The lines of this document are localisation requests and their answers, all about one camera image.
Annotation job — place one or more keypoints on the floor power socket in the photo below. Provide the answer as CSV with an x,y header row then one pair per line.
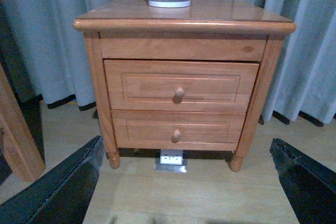
x,y
170,161

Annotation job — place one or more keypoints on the wooden bed frame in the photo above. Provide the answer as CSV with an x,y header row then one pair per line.
x,y
19,148

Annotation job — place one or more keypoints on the wooden nightstand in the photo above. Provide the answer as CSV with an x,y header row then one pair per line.
x,y
206,31

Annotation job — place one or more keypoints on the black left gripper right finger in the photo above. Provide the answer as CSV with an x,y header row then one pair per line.
x,y
308,185

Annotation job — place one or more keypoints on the grey curtain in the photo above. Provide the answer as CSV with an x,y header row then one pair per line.
x,y
46,56

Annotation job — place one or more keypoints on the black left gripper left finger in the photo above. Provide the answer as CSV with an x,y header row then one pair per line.
x,y
63,194

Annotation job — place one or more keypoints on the wooden drawer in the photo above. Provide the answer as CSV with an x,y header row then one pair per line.
x,y
181,86
177,130

